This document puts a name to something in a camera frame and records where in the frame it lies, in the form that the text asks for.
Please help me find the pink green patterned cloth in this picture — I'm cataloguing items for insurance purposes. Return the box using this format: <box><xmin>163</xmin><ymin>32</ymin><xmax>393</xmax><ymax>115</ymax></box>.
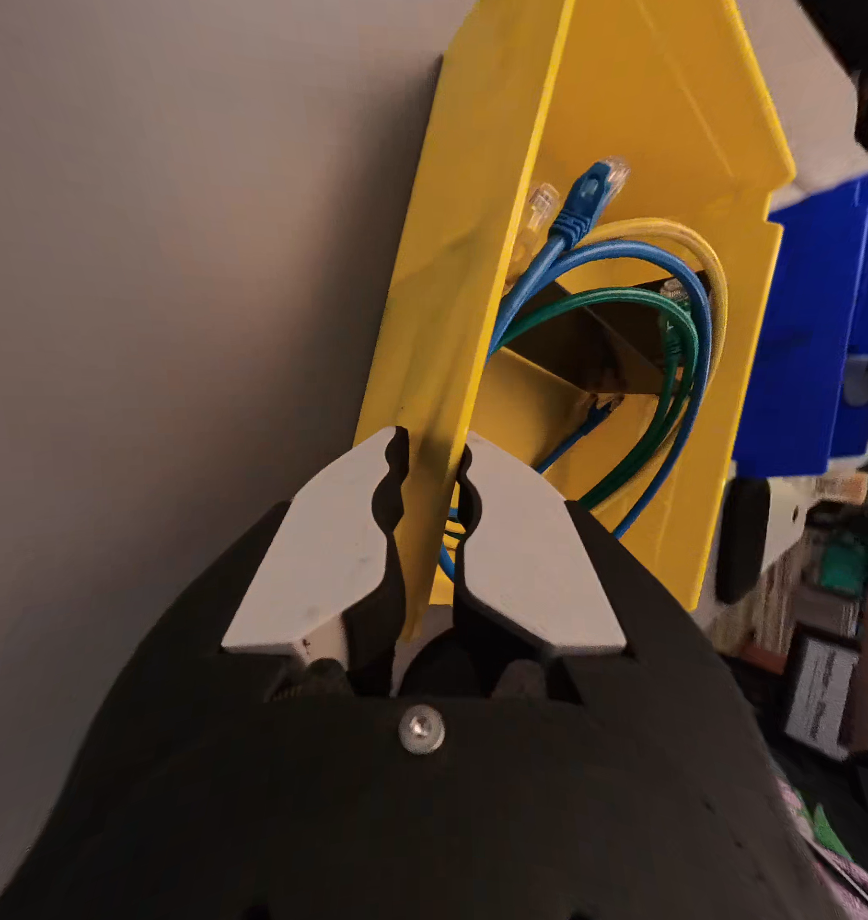
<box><xmin>775</xmin><ymin>776</ymin><xmax>868</xmax><ymax>920</ymax></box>

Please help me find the yellow ethernet cable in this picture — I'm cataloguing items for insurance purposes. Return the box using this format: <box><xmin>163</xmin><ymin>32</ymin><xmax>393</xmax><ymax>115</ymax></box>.
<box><xmin>504</xmin><ymin>181</ymin><xmax>731</xmax><ymax>520</ymax></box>

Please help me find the yellow plastic bin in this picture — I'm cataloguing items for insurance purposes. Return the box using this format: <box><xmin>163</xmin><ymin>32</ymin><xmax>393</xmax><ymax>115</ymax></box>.
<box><xmin>352</xmin><ymin>0</ymin><xmax>798</xmax><ymax>641</ymax></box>

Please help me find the framed printed tag board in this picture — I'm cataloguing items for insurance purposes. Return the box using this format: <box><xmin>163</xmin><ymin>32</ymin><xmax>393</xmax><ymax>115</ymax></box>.
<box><xmin>782</xmin><ymin>629</ymin><xmax>864</xmax><ymax>763</ymax></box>

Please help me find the blue ethernet cable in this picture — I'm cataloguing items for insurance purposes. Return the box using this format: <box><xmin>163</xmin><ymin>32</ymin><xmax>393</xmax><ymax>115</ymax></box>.
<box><xmin>437</xmin><ymin>154</ymin><xmax>715</xmax><ymax>585</ymax></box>

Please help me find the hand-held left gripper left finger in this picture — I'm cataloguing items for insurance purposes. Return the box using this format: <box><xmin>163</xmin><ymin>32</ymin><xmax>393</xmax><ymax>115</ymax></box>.
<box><xmin>220</xmin><ymin>425</ymin><xmax>413</xmax><ymax>694</ymax></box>

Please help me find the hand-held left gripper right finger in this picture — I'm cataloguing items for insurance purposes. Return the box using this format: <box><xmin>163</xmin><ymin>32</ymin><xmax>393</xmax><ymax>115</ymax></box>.
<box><xmin>451</xmin><ymin>431</ymin><xmax>629</xmax><ymax>680</ymax></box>

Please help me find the blue plastic bin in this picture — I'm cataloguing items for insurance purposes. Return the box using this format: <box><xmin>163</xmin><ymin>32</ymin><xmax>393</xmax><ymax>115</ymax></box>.
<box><xmin>732</xmin><ymin>171</ymin><xmax>868</xmax><ymax>480</ymax></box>

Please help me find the black bin divider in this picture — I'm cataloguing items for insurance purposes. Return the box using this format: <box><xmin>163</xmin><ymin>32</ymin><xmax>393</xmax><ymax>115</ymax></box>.
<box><xmin>534</xmin><ymin>276</ymin><xmax>702</xmax><ymax>403</ymax></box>

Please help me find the green ethernet cable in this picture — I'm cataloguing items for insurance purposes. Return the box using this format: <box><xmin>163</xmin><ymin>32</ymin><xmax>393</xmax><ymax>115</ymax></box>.
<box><xmin>490</xmin><ymin>284</ymin><xmax>701</xmax><ymax>513</ymax></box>

